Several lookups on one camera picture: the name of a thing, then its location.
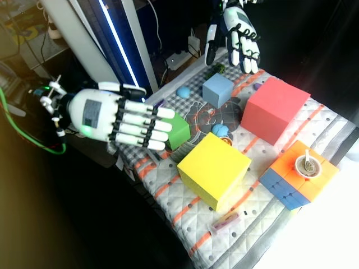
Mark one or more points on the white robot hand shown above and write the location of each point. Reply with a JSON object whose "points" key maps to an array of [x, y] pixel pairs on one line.
{"points": [[92, 112], [237, 19]]}

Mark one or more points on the white plug adapter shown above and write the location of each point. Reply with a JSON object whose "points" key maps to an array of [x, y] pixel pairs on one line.
{"points": [[193, 42]]}

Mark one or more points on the dark green toy vegetable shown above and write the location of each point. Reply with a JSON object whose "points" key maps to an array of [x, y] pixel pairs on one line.
{"points": [[217, 68]]}

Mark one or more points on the white column with blue light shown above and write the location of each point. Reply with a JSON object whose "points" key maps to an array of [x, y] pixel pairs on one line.
{"points": [[92, 45]]}

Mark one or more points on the small purple toy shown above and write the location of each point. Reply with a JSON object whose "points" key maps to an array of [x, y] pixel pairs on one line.
{"points": [[257, 86]]}

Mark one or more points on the white power strip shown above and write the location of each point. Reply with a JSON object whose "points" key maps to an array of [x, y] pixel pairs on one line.
{"points": [[178, 59]]}

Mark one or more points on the blue foam block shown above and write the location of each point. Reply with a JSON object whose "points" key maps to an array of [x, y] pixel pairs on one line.
{"points": [[217, 89]]}

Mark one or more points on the green foam block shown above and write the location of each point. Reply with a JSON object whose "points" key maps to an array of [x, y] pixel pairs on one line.
{"points": [[179, 131]]}

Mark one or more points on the light blue round toy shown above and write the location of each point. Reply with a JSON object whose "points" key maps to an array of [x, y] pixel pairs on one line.
{"points": [[183, 92]]}

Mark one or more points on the large red foam block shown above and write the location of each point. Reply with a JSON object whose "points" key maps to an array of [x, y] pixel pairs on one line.
{"points": [[269, 109]]}

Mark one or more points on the blue lumpy toy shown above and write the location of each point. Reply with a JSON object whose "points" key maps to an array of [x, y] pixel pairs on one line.
{"points": [[219, 129]]}

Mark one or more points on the small toy bowl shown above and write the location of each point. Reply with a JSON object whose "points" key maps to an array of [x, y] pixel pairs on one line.
{"points": [[226, 141]]}

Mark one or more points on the large yellow foam block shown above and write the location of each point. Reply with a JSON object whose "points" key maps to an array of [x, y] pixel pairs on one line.
{"points": [[213, 165]]}

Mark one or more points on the toy noodle cup with spoon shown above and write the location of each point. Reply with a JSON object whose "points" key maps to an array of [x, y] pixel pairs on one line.
{"points": [[308, 166]]}

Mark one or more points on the large puzzle cube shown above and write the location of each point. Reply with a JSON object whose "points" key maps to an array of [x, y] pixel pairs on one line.
{"points": [[283, 185]]}

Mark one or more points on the purple toy in clear wrapper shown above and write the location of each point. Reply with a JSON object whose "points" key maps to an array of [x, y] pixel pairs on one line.
{"points": [[225, 221]]}

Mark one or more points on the grey quilt with bear print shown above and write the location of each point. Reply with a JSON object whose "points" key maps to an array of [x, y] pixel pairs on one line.
{"points": [[252, 241]]}

